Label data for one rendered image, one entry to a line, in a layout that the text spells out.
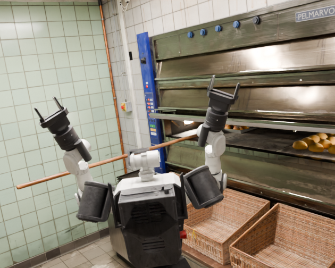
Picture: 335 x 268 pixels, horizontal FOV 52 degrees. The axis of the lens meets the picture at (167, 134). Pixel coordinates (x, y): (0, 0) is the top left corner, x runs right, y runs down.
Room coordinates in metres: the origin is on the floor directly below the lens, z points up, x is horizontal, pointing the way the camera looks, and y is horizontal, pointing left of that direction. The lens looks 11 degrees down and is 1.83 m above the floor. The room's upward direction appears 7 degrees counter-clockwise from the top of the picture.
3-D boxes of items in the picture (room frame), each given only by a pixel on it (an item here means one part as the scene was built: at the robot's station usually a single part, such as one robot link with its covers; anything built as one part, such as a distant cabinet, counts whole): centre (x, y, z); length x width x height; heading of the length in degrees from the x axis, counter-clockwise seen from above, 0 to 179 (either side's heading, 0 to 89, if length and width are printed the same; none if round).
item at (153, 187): (1.26, 0.10, 1.26); 0.34 x 0.30 x 0.36; 91
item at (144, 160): (1.33, 0.10, 1.46); 0.10 x 0.07 x 0.09; 91
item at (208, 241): (2.29, -0.29, 0.72); 0.56 x 0.49 x 0.28; 34
